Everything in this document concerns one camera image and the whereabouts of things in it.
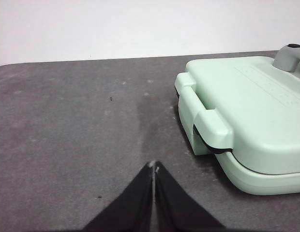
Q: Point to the mint green hinged grill lid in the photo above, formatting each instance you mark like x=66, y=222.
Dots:
x=249, y=108

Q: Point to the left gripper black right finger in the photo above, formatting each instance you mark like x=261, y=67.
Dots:
x=176, y=207

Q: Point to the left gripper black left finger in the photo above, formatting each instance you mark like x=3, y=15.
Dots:
x=130, y=207

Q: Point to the mint green breakfast cooker base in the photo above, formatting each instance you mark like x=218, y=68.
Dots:
x=261, y=183

